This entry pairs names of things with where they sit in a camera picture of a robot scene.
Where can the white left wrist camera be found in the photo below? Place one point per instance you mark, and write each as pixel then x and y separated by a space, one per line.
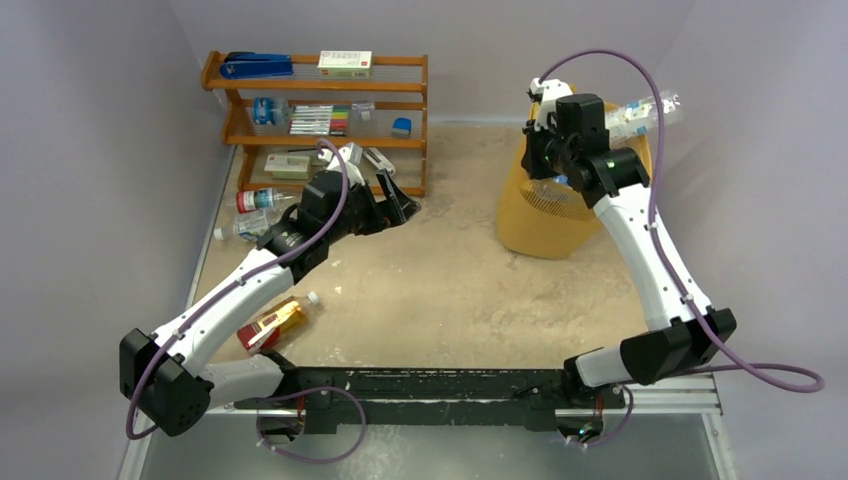
pixel 350 155

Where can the white stapler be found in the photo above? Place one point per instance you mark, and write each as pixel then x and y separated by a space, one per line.
pixel 379 160

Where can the blue white eraser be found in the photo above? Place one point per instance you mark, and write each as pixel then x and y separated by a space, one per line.
pixel 401 128

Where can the clear bottle blue white label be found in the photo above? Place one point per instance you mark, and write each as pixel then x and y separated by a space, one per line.
pixel 248 226

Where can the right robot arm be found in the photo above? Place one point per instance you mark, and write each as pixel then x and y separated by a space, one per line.
pixel 682 324

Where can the aluminium table frame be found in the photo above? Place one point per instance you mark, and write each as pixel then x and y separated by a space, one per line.
pixel 674 432

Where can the small clear container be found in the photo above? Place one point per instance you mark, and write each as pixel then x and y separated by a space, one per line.
pixel 362 111

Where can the yellow mesh waste bin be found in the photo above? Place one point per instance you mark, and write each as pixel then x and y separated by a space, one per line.
pixel 553 218

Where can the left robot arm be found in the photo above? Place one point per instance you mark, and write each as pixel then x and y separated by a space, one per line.
pixel 167 374

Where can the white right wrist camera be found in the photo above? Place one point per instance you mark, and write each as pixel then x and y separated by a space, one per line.
pixel 544 94

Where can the amber bottle red gold label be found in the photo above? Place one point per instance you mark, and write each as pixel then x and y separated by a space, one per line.
pixel 269 327

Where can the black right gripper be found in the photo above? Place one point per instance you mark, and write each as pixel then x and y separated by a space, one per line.
pixel 535 162

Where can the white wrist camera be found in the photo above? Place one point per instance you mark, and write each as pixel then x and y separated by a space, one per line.
pixel 350 155
pixel 544 94

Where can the blue stapler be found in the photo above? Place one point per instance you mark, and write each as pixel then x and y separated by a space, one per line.
pixel 246 65

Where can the wooden shelf rack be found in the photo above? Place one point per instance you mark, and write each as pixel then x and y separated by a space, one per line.
pixel 399 86

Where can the set of colored markers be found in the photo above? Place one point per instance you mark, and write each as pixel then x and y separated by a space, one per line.
pixel 320 120

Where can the clear bottle red label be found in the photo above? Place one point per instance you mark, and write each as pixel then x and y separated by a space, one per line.
pixel 246 201

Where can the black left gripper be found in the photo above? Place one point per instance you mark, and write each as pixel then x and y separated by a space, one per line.
pixel 395 209

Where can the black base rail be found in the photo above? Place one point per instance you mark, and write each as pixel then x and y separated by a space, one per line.
pixel 538 400

